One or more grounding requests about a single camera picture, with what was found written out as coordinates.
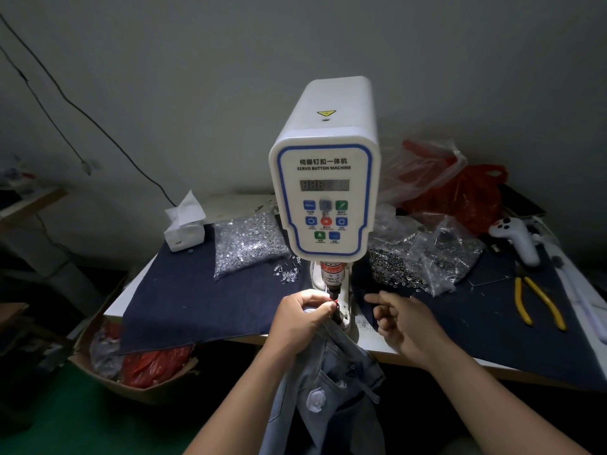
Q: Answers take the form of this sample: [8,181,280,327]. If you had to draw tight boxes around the clear bag of metal rings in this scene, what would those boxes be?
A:
[367,232,430,295]

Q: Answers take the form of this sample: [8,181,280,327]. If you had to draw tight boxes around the long black wall cable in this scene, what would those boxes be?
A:
[0,11,178,207]

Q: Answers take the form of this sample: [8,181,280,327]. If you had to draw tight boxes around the person's left hand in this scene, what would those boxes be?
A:
[265,289,340,358]

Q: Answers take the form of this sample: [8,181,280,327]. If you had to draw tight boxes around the cardboard box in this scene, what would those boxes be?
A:
[69,275,200,406]

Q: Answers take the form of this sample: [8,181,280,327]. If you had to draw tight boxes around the dark blue denim cloth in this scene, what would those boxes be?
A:
[351,239,607,392]
[119,222,328,354]

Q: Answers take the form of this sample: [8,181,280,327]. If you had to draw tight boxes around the clear bag of silver rivets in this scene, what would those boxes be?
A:
[409,215,487,297]

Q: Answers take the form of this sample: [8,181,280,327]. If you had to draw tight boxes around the translucent plastic bag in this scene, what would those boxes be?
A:
[378,139,468,210]

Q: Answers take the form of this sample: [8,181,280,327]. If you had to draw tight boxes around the grey plastic bag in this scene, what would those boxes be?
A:
[89,322,125,380]

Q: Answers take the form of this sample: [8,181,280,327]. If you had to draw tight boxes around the pile of loose clear studs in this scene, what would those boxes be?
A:
[272,257,302,285]

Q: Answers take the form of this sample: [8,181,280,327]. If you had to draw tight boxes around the person's right hand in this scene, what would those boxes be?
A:
[364,291,452,371]

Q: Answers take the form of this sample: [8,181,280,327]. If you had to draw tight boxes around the white tissue pack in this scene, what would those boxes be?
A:
[164,190,207,253]

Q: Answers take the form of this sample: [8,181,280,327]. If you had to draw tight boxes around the white servo button machine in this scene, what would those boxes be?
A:
[268,76,382,332]

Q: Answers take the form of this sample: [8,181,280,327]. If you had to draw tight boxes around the thin black cable with plug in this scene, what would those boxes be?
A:
[0,42,93,177]

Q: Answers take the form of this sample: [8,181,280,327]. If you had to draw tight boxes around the clear bag of silver buttons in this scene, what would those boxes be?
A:
[212,210,293,281]

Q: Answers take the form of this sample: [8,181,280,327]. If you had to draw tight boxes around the white handheld controller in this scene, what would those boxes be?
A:
[488,217,543,268]

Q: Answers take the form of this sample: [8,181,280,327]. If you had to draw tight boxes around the person's right forearm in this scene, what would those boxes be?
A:
[423,341,591,455]

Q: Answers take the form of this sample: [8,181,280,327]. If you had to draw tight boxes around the light blue jeans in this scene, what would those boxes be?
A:
[258,317,386,455]

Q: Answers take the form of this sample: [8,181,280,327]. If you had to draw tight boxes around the red plastic bag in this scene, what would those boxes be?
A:
[402,139,508,235]
[121,342,195,390]

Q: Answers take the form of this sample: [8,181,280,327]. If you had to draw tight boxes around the yellow-handled pliers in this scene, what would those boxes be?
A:
[513,260,568,332]

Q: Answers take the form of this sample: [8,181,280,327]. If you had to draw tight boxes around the person's left forearm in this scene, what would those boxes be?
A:
[184,337,304,455]

